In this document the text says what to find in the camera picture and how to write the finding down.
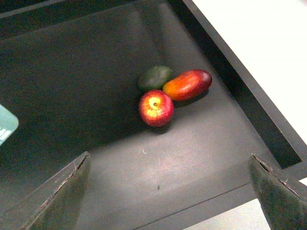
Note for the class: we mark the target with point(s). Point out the light blue plastic basket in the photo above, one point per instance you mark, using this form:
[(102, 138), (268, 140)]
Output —
[(8, 123)]

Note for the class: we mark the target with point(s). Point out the dark green avocado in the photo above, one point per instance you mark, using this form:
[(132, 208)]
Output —
[(154, 78)]

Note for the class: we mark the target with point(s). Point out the orange red mango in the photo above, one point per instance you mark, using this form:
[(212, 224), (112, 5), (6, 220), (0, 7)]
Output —
[(188, 85)]

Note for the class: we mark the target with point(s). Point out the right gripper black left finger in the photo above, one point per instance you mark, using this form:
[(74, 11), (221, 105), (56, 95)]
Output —
[(54, 205)]

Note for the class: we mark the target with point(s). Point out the red yellow apple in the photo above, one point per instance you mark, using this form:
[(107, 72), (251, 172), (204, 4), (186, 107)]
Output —
[(156, 108)]

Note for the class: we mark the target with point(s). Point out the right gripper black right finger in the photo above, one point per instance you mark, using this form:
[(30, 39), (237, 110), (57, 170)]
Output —
[(283, 198)]

